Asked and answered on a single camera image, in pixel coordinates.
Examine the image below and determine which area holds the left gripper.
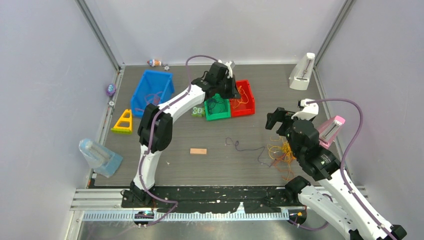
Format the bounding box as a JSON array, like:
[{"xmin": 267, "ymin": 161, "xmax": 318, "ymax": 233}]
[{"xmin": 215, "ymin": 74, "xmax": 241, "ymax": 100}]

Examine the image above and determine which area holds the dark cable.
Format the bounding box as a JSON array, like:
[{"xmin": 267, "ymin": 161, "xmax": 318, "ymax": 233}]
[{"xmin": 207, "ymin": 96, "xmax": 229, "ymax": 116}]

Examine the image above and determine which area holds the orange cable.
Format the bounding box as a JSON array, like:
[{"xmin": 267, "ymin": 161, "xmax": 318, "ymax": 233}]
[{"xmin": 273, "ymin": 152, "xmax": 297, "ymax": 182}]

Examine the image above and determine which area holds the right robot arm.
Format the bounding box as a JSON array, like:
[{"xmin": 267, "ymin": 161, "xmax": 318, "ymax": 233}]
[{"xmin": 265, "ymin": 104, "xmax": 407, "ymax": 240}]

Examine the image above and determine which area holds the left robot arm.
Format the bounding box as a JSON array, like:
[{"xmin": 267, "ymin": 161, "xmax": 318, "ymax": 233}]
[{"xmin": 121, "ymin": 60, "xmax": 241, "ymax": 208}]

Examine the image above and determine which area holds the red plastic bin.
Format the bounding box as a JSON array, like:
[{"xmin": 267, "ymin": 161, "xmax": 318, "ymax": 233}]
[{"xmin": 229, "ymin": 79, "xmax": 256, "ymax": 118}]

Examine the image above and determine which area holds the green plastic bin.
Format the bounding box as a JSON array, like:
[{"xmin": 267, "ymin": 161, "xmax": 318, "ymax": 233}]
[{"xmin": 203, "ymin": 93, "xmax": 231, "ymax": 121}]

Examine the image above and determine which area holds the green monster toy block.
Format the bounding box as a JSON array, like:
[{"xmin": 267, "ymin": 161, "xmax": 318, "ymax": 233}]
[{"xmin": 191, "ymin": 106, "xmax": 206, "ymax": 117}]

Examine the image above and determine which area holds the white metronome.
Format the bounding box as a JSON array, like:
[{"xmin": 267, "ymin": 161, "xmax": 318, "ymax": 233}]
[{"xmin": 289, "ymin": 52, "xmax": 316, "ymax": 91}]

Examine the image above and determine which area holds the pink metronome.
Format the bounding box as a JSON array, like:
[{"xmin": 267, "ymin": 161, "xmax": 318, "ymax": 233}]
[{"xmin": 317, "ymin": 115, "xmax": 346, "ymax": 149}]

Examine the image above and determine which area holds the small wooden block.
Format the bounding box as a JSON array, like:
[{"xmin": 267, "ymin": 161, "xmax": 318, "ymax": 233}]
[{"xmin": 189, "ymin": 148, "xmax": 208, "ymax": 155}]

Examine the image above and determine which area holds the blue plastic bin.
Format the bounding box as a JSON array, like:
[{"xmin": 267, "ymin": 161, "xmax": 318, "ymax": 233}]
[{"xmin": 130, "ymin": 70, "xmax": 175, "ymax": 118}]

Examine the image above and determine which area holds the small colourful figurine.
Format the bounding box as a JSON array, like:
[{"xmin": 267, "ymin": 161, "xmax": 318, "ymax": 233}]
[{"xmin": 146, "ymin": 59, "xmax": 163, "ymax": 67}]

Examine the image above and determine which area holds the yellow triangle ladder toy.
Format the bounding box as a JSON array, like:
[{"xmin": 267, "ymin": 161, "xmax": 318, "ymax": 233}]
[{"xmin": 110, "ymin": 109, "xmax": 133, "ymax": 135}]

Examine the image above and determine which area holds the purple round toy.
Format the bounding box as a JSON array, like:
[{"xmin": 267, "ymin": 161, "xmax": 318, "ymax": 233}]
[{"xmin": 106, "ymin": 83, "xmax": 117, "ymax": 97}]

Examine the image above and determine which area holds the clear plastic container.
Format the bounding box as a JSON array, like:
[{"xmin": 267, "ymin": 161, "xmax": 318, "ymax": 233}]
[{"xmin": 78, "ymin": 138, "xmax": 123, "ymax": 178}]

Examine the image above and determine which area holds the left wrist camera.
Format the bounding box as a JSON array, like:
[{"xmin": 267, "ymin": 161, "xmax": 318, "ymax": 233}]
[{"xmin": 223, "ymin": 60, "xmax": 236, "ymax": 79}]

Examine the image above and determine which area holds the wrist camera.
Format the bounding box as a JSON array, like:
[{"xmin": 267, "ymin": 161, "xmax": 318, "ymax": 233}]
[
  {"xmin": 291, "ymin": 98, "xmax": 319, "ymax": 121},
  {"xmin": 223, "ymin": 60, "xmax": 236, "ymax": 79}
]

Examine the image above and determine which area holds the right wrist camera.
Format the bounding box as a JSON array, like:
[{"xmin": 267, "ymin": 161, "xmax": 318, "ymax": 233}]
[{"xmin": 291, "ymin": 98, "xmax": 319, "ymax": 121}]

